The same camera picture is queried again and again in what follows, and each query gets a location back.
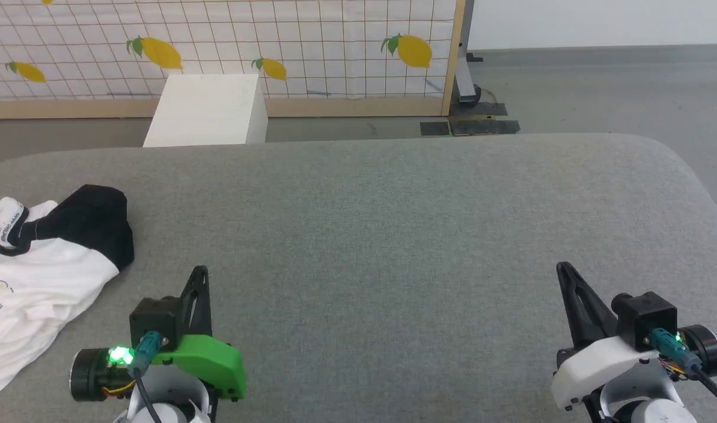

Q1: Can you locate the white and black shirt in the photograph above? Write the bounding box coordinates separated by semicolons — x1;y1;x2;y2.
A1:
0;184;135;401

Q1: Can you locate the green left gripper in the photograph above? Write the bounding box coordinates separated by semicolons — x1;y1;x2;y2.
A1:
152;265;248;402

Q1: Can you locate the white box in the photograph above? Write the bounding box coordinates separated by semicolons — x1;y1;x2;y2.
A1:
142;73;269;147

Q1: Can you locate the lemon print partition panel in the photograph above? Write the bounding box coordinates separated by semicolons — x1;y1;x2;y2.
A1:
0;0;467;120

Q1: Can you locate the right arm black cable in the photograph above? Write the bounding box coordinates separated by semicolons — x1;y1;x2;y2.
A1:
651;328;717;419

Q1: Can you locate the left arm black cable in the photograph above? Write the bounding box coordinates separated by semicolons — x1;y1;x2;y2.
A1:
126;331;163;423

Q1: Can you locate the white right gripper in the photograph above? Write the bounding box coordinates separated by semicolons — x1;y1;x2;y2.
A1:
550;261;660;411

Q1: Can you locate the grey metal partition stand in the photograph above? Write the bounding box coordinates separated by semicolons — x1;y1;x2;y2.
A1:
454;0;483;105

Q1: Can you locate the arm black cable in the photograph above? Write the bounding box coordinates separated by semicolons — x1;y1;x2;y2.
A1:
651;328;717;419
126;331;163;423

